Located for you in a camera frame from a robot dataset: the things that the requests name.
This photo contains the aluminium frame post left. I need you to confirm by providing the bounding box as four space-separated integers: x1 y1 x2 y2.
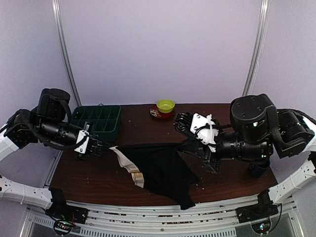
51 0 82 106

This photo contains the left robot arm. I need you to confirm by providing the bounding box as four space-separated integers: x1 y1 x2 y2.
0 109 109 219

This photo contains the green plastic divider tray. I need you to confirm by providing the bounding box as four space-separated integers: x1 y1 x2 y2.
72 104 121 142

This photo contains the black underwear beige waistband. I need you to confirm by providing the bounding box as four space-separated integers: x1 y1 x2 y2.
109 143 198 210

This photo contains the left controller board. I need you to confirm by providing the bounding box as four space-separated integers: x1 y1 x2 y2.
53 220 75 235

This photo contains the red floral plate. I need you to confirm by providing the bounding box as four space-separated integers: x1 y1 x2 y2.
150 105 174 119

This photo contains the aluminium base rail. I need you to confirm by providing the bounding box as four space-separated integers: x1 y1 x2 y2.
19 194 306 237

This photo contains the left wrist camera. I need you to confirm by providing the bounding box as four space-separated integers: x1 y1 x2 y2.
37 88 72 123

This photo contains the right controller board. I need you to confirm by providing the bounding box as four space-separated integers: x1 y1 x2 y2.
251 220 272 234

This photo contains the aluminium frame post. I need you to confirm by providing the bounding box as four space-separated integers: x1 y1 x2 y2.
51 0 82 106
242 0 270 96

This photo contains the aluminium frame post right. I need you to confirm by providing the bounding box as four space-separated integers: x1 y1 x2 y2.
242 0 270 96

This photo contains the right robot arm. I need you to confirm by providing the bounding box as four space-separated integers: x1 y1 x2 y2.
174 109 316 218

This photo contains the lime green plastic bowl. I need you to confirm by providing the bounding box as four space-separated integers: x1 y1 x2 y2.
156 99 175 114

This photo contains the controller board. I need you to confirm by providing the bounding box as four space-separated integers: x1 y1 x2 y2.
53 220 75 235
251 220 272 234

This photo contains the dark blue mug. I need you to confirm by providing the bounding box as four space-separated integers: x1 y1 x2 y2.
248 161 270 178

